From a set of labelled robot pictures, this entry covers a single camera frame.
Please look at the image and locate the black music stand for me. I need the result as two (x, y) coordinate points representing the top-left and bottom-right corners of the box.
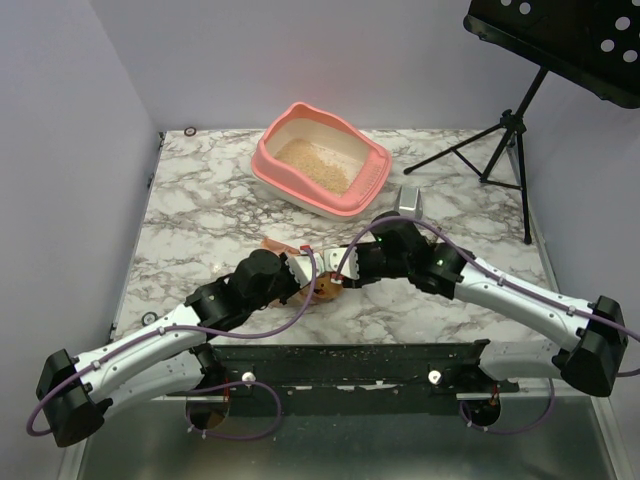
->
(403, 0), (640, 246)

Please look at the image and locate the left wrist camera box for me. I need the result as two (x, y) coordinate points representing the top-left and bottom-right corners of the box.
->
(286, 252), (325, 287)

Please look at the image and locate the pink and white litter box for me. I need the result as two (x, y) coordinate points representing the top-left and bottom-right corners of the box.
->
(251, 102), (392, 221)

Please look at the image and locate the peach cat litter bag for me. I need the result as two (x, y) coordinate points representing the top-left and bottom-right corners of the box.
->
(260, 237), (344, 308)

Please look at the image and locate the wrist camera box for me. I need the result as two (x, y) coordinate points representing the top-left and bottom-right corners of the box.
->
(286, 252), (325, 287)
(322, 247), (360, 280)

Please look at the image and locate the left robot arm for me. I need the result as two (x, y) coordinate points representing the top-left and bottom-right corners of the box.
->
(26, 248), (320, 448)

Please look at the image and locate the metal litter scoop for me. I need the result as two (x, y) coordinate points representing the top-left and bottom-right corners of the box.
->
(393, 185), (423, 220)

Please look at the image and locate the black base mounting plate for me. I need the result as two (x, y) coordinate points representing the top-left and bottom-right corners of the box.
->
(102, 342), (586, 416)

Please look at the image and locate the beige cat litter pile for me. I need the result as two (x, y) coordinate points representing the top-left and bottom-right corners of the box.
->
(275, 139), (351, 196)

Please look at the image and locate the aluminium frame rail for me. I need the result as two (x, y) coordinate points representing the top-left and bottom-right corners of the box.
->
(82, 354), (609, 406)

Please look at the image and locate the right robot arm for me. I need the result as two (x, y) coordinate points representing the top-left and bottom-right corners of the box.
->
(326, 211), (631, 397)

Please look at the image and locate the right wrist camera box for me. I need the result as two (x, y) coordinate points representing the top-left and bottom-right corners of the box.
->
(322, 247), (360, 280)

